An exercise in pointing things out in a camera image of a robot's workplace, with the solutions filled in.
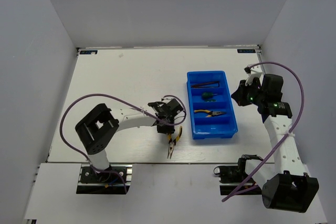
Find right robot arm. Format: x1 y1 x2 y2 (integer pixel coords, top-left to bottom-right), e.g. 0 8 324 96
231 74 319 213

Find yellow black pliers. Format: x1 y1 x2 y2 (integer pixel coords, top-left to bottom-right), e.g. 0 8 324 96
194 110 226 118
167 126 183 159

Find left blue table label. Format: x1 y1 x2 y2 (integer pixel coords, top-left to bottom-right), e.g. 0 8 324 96
79 50 98 55

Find right blue table label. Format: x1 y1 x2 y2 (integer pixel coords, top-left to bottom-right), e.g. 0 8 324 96
237 49 256 54

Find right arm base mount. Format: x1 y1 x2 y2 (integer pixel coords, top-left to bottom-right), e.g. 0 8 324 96
213 165 261 196

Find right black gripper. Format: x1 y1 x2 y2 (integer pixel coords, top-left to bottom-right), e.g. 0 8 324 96
231 78 266 106

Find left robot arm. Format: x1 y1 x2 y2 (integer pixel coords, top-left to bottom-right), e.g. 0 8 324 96
75 98 185 182

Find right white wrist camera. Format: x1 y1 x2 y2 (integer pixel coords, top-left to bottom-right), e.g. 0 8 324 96
244 65 263 86

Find blue table label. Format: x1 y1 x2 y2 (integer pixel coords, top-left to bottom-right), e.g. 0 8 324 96
237 49 256 54
79 50 98 55

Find blue divided plastic bin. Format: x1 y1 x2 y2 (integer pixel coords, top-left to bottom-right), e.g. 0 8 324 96
186 71 238 140

